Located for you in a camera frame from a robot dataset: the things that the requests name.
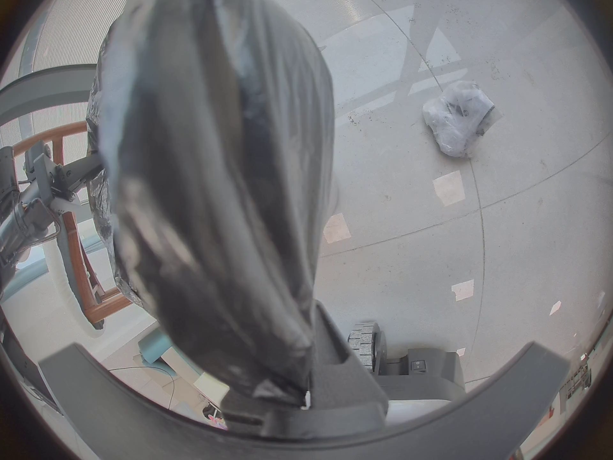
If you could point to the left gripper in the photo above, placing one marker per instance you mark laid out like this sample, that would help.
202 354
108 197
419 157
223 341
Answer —
45 185

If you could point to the crumpled white paper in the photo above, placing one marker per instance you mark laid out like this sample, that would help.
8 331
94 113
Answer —
457 118

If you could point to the wooden chair white cushions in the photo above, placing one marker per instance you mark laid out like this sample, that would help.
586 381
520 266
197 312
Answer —
76 261

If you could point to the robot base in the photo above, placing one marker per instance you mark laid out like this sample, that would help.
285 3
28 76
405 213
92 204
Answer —
421 369

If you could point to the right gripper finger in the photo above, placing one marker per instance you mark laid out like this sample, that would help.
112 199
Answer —
342 381

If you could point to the black plastic bag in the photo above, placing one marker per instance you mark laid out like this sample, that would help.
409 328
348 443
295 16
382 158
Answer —
210 185

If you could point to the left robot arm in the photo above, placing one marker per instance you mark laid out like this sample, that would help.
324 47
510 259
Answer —
19 235

